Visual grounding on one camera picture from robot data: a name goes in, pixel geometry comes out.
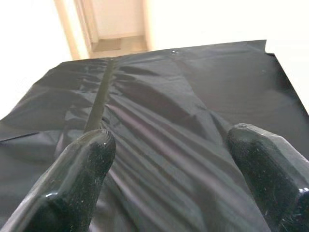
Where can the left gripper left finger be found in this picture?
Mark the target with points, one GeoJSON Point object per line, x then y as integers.
{"type": "Point", "coordinates": [67, 183]}

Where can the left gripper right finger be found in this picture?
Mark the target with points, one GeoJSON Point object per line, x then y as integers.
{"type": "Point", "coordinates": [275, 174]}

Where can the black table cloth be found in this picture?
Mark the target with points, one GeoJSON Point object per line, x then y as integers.
{"type": "Point", "coordinates": [181, 108]}

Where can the white door frame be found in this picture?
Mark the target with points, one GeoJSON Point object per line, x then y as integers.
{"type": "Point", "coordinates": [72, 29]}

